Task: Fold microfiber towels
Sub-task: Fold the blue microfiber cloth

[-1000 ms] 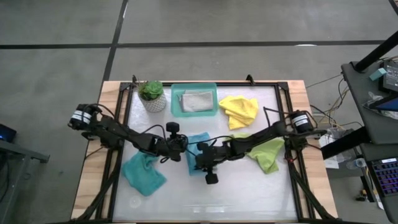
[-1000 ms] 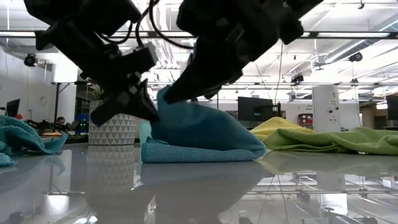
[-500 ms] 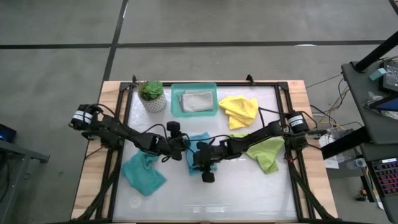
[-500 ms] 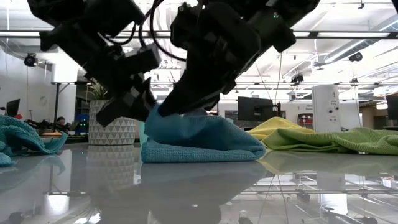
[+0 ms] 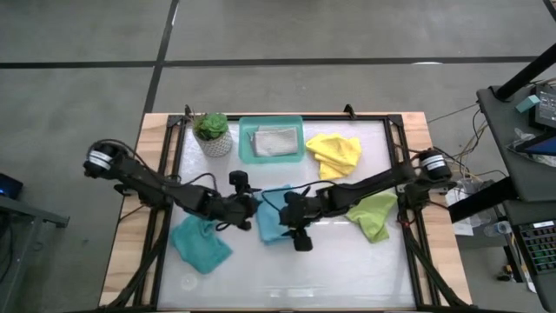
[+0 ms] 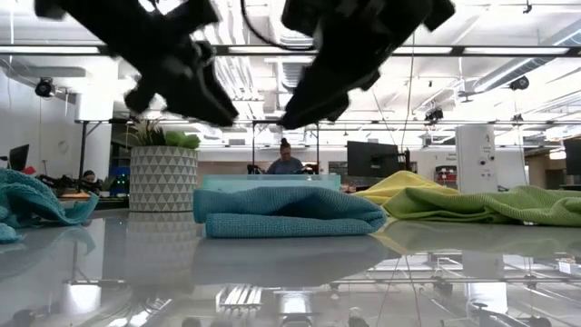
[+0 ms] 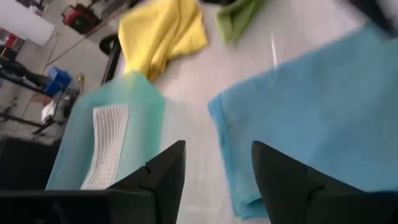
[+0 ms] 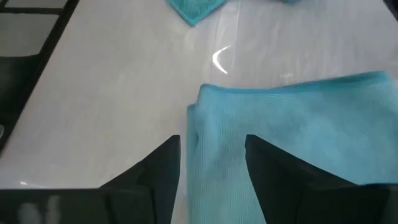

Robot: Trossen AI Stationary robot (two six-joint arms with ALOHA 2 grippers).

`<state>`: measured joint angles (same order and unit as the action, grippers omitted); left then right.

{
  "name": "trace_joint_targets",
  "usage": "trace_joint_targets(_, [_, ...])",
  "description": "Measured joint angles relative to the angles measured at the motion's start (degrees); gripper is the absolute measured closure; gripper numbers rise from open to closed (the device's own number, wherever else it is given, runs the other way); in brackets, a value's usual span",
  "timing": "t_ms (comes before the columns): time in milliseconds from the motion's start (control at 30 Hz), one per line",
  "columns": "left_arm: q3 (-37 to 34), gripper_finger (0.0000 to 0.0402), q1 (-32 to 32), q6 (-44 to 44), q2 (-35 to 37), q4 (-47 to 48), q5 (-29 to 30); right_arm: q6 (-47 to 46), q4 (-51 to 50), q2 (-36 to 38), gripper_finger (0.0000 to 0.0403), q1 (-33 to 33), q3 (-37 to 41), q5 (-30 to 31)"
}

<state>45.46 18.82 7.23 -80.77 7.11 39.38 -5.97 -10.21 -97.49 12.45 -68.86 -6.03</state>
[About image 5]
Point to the black metal support beam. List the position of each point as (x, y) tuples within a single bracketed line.
[(482, 200)]

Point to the black tablet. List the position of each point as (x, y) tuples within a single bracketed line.
[(538, 145)]

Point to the grey metal desk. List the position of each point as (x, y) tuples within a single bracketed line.
[(35, 213)]

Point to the black device with blue light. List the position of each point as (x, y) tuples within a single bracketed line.
[(8, 186)]

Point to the small teal block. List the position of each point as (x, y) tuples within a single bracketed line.
[(527, 103)]

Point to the black desk monitor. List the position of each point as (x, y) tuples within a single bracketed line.
[(545, 108)]

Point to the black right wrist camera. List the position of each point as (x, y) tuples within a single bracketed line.
[(302, 242)]

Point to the grey side desk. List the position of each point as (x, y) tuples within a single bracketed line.
[(499, 130)]

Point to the grey waffle microfiber towel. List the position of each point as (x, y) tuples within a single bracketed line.
[(276, 142)]

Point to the yellow microfiber towel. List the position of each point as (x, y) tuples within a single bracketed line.
[(334, 150)]

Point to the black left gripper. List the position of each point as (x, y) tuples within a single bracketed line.
[(234, 211)]

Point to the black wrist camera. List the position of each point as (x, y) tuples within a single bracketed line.
[(302, 242), (238, 178)]

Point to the lime green microfiber towel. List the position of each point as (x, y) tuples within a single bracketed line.
[(373, 217)]

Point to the teal translucent plastic bin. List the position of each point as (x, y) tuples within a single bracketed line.
[(244, 148)]

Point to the white triangle-patterned plant pot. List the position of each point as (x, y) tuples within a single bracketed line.
[(215, 148)]

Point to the black metal pole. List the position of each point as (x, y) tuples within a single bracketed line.
[(525, 71)]

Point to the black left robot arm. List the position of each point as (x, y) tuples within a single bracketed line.
[(143, 178)]

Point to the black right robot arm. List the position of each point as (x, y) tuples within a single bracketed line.
[(373, 184)]

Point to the teal microfiber towel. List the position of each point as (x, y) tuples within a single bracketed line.
[(197, 248)]

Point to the keyboard with colourful keys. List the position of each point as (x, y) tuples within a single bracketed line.
[(538, 248)]

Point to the clear plastic bottle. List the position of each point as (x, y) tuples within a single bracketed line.
[(499, 228)]

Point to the light blue microfiber towel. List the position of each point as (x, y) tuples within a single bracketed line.
[(269, 226)]

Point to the green artificial succulent plant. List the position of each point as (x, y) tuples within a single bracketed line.
[(211, 125)]

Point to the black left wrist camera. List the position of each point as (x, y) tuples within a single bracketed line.
[(238, 178)]

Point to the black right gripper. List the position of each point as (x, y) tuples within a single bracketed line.
[(304, 208)]

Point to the black frame clamp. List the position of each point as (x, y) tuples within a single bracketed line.
[(348, 111), (188, 112)]

